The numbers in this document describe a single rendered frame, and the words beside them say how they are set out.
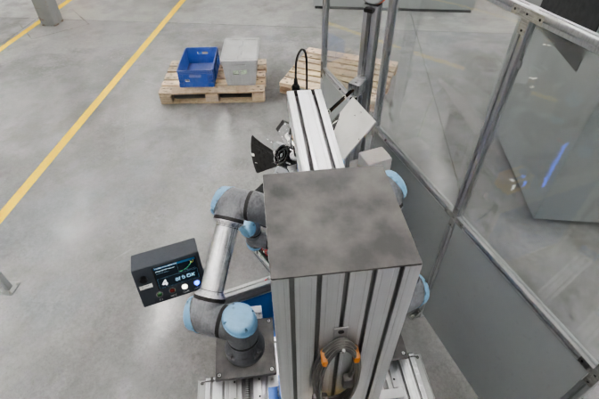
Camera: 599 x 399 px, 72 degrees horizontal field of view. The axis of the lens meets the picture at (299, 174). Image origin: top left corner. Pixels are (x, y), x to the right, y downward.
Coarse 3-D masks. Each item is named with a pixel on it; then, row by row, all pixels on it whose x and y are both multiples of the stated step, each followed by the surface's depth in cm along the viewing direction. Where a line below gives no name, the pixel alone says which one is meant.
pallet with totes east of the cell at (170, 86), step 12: (264, 60) 525; (168, 72) 507; (264, 72) 501; (168, 84) 482; (216, 84) 481; (264, 84) 483; (168, 96) 470; (216, 96) 471; (252, 96) 473; (264, 96) 474
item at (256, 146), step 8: (256, 144) 237; (264, 144) 230; (256, 152) 239; (264, 152) 232; (272, 152) 226; (256, 160) 242; (264, 160) 236; (272, 160) 230; (256, 168) 245; (264, 168) 240
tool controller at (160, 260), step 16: (192, 240) 171; (144, 256) 165; (160, 256) 164; (176, 256) 163; (192, 256) 164; (144, 272) 160; (160, 272) 162; (176, 272) 165; (192, 272) 167; (144, 288) 163; (176, 288) 168; (192, 288) 171; (144, 304) 166
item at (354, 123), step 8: (352, 104) 228; (344, 112) 230; (352, 112) 226; (360, 112) 221; (344, 120) 229; (352, 120) 224; (360, 120) 220; (368, 120) 215; (336, 128) 231; (344, 128) 227; (352, 128) 222; (360, 128) 218; (368, 128) 214; (336, 136) 230; (344, 136) 225; (352, 136) 220; (360, 136) 216; (344, 144) 223; (352, 144) 219; (344, 152) 221
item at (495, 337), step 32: (416, 192) 243; (416, 224) 253; (448, 256) 228; (480, 256) 202; (448, 288) 236; (480, 288) 208; (512, 288) 187; (448, 320) 245; (480, 320) 215; (512, 320) 192; (448, 352) 255; (480, 352) 222; (512, 352) 198; (544, 352) 178; (480, 384) 230; (512, 384) 204; (544, 384) 183
